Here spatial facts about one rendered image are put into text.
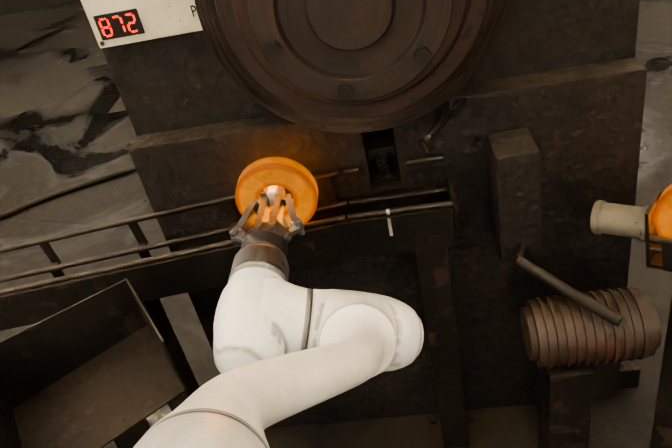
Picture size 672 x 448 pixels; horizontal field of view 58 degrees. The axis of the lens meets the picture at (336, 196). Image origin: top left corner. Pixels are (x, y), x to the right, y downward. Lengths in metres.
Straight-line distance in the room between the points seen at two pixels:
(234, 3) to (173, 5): 0.22
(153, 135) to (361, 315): 0.63
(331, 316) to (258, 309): 0.10
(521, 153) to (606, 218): 0.18
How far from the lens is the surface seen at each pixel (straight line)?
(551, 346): 1.16
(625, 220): 1.13
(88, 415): 1.14
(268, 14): 0.88
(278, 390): 0.59
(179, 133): 1.24
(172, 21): 1.15
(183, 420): 0.42
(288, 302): 0.85
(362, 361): 0.72
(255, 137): 1.17
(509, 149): 1.10
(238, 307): 0.84
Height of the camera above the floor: 1.35
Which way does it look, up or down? 32 degrees down
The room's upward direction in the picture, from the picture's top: 12 degrees counter-clockwise
